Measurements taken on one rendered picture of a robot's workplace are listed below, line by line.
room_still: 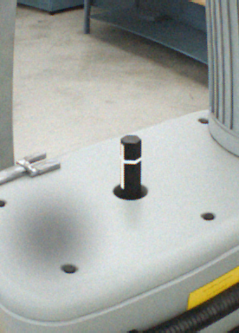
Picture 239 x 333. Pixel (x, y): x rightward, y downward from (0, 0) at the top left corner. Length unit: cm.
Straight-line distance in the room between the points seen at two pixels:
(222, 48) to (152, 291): 32
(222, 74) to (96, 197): 22
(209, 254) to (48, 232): 17
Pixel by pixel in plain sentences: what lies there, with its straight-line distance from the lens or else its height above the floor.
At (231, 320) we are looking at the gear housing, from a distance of 91.
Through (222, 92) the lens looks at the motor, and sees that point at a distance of 89.
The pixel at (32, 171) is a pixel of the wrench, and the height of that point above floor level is 190.
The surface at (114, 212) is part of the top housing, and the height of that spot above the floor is 189.
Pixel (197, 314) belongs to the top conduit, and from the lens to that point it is 77.
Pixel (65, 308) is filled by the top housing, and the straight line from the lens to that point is 67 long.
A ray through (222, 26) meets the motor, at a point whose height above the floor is 206.
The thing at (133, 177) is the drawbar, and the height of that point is 191.
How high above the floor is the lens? 231
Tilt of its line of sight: 29 degrees down
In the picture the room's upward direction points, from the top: straight up
